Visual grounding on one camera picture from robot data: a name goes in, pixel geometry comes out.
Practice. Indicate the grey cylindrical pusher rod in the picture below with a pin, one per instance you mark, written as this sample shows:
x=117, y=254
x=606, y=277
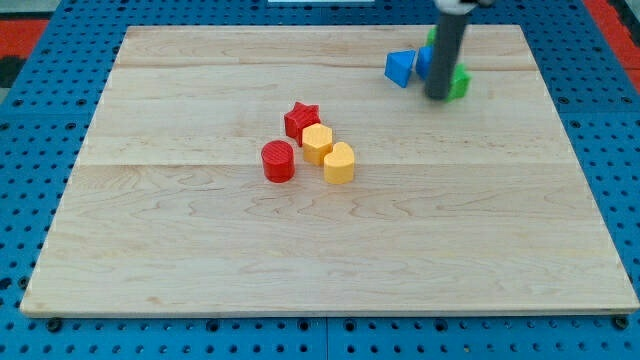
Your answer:
x=446, y=47

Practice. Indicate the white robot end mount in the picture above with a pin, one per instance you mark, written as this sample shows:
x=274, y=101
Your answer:
x=461, y=6

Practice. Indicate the green star block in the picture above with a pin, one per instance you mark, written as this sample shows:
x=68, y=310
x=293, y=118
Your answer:
x=459, y=83

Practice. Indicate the red star block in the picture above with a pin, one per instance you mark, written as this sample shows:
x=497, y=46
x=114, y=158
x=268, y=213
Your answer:
x=298, y=118

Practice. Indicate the wooden board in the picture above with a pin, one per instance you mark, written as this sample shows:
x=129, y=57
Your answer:
x=475, y=207

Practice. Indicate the green block behind tool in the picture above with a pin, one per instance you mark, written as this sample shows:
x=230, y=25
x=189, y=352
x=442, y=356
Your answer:
x=431, y=36

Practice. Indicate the blue cube block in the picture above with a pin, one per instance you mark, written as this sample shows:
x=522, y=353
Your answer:
x=423, y=61

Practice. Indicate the blue triangle block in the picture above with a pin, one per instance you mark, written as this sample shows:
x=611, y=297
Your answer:
x=399, y=66

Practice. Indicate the yellow hexagon block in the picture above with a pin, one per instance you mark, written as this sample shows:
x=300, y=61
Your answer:
x=317, y=142

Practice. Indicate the yellow heart block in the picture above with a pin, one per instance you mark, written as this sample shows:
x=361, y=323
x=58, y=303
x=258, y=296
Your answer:
x=339, y=164

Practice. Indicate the red cylinder block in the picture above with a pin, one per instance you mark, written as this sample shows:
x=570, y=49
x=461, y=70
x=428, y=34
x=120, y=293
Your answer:
x=278, y=161

